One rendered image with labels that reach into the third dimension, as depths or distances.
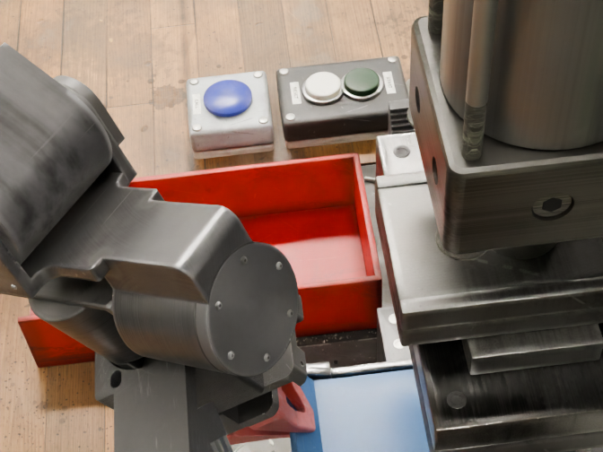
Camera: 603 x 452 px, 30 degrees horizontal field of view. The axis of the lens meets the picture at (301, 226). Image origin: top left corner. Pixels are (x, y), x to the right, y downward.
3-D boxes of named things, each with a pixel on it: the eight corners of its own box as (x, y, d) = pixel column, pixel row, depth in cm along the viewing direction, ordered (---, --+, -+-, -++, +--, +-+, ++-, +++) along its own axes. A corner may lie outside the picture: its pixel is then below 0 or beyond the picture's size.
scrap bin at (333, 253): (44, 239, 88) (25, 189, 84) (359, 203, 89) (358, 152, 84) (37, 369, 81) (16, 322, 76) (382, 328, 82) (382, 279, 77)
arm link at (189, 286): (335, 276, 51) (216, 65, 44) (236, 424, 47) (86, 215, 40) (160, 256, 59) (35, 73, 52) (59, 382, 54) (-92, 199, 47)
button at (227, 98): (204, 97, 95) (201, 79, 93) (251, 91, 95) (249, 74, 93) (206, 131, 92) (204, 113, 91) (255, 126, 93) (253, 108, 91)
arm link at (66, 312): (233, 275, 54) (143, 204, 50) (188, 384, 52) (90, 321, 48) (137, 264, 59) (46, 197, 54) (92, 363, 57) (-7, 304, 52)
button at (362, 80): (342, 86, 95) (341, 68, 93) (376, 82, 95) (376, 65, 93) (346, 110, 93) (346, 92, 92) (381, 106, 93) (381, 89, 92)
